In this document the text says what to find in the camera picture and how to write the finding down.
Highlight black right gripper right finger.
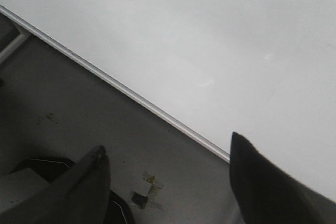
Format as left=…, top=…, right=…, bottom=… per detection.
left=229, top=132, right=335, bottom=223

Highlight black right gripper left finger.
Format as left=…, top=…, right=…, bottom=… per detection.
left=1, top=146, right=110, bottom=223

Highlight black and grey robot base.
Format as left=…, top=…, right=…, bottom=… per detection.
left=0, top=157, right=134, bottom=224

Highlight torn tape scraps on floor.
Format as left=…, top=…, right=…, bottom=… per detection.
left=130, top=170, right=165, bottom=212

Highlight white whiteboard with metal frame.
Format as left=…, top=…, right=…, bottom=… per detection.
left=1, top=0, right=335, bottom=200

